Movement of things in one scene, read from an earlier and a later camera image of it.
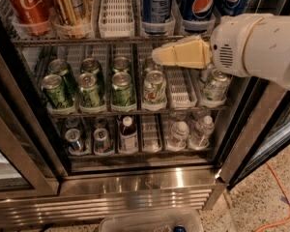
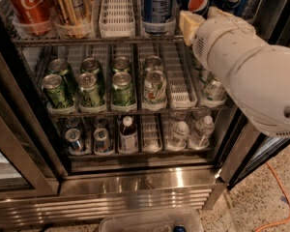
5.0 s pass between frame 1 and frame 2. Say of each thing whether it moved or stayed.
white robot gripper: moved
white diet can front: stayed
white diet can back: stayed
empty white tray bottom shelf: stayed
